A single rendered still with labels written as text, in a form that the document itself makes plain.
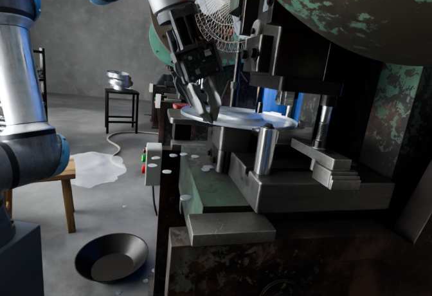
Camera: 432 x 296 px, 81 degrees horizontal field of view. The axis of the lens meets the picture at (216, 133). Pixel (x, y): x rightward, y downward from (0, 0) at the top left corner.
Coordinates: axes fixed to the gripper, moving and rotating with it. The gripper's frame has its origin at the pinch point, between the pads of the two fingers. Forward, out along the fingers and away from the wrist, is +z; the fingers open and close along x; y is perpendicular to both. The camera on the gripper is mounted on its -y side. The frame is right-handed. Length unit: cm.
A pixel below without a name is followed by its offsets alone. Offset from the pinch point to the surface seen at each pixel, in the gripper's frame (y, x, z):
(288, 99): -6.9, 21.5, 5.2
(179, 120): -3.3, -6.1, -0.9
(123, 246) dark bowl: -63, -50, 62
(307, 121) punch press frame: -22.8, 34.7, 20.3
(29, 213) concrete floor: -102, -100, 41
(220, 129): -6.4, 2.3, 5.6
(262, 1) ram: -14.4, 24.4, -18.6
